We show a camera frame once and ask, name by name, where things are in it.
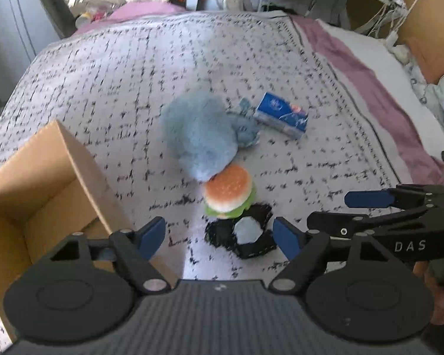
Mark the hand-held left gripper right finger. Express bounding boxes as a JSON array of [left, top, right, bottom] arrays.
[[272, 216, 389, 293]]

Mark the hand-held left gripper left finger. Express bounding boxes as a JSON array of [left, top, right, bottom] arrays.
[[46, 216, 171, 293]]

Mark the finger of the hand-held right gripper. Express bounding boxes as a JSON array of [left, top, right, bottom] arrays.
[[306, 207, 430, 239], [345, 184, 444, 211]]

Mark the light blue soft pad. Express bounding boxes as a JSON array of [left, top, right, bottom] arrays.
[[233, 217, 265, 245]]

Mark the black fuzzy cloth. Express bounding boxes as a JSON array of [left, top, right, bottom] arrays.
[[204, 203, 282, 259]]

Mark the hamburger toy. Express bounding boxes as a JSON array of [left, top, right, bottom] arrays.
[[203, 165, 257, 220]]

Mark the blue plush toy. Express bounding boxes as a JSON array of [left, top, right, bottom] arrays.
[[159, 92, 261, 183]]

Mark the blue tissue packet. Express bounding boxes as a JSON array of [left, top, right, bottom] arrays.
[[252, 92, 309, 140]]

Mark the brown cardboard box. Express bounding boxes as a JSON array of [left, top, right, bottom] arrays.
[[0, 120, 178, 344]]

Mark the person's right hand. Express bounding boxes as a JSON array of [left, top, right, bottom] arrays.
[[413, 261, 444, 327]]

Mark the white duvet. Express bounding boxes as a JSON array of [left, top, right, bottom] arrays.
[[318, 18, 444, 156]]

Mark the light blue printed bedding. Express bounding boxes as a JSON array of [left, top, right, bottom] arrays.
[[407, 63, 444, 137]]

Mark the white black-patterned blanket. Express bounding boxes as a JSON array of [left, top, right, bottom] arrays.
[[0, 9, 444, 344]]

